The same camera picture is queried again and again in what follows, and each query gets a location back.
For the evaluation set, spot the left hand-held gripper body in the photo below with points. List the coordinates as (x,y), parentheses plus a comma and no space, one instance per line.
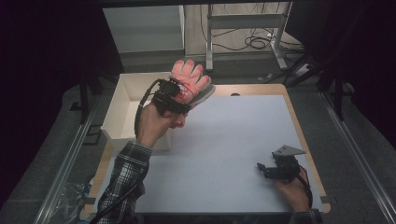
(166,93)

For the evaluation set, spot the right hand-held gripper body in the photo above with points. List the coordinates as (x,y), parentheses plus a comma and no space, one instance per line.
(285,166)

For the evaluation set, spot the pink glove with red bow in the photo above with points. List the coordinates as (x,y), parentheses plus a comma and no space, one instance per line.
(193,77)

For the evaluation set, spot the pink glove with grey palm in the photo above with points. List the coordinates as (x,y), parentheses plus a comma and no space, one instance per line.
(204,95)

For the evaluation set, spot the white box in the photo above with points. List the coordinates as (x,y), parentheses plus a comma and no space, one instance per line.
(124,105)

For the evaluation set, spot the person's right hand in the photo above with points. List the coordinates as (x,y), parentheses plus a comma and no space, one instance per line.
(294,193)

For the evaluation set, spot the person's left hand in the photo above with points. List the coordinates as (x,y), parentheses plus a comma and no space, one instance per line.
(155,124)

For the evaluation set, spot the light blue table mat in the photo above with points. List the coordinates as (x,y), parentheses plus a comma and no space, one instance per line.
(224,161)

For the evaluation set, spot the black tape strip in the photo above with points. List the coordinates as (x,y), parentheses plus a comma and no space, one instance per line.
(325,199)
(89,200)

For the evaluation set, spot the white cabinet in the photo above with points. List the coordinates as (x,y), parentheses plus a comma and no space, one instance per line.
(146,31)

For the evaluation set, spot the black stand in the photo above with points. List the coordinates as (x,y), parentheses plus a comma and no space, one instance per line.
(337,93)
(84,99)

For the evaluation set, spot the white power strip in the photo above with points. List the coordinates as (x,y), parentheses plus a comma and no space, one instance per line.
(302,70)

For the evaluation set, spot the clear plastic bag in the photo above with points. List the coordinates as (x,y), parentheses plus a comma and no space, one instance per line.
(73,202)

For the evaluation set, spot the aluminium rail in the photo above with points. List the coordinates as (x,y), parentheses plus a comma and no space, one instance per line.
(358,155)
(65,168)

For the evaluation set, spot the grey metal desk frame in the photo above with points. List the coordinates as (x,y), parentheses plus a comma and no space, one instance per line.
(246,21)

